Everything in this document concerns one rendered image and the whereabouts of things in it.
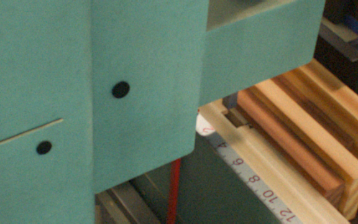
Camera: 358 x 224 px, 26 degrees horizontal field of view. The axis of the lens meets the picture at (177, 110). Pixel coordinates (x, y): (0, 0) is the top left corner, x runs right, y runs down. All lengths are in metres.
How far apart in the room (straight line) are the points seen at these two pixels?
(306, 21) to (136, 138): 0.17
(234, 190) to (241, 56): 0.10
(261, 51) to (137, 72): 0.14
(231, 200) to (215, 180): 0.02
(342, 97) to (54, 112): 0.32
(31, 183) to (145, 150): 0.12
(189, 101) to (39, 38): 0.17
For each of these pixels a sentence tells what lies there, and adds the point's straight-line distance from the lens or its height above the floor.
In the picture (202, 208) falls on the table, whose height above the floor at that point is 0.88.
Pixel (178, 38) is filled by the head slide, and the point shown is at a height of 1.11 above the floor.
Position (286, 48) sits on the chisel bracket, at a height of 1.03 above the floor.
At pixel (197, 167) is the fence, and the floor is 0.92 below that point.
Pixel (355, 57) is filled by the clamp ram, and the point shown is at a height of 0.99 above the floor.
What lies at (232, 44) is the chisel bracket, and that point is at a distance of 0.54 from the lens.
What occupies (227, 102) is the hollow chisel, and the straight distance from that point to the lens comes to 0.63.
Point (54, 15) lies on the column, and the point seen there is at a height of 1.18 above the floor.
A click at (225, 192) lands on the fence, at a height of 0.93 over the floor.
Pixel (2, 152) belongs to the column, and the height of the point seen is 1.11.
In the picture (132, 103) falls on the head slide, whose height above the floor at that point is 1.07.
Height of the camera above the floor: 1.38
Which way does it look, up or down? 43 degrees down
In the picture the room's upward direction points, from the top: 4 degrees clockwise
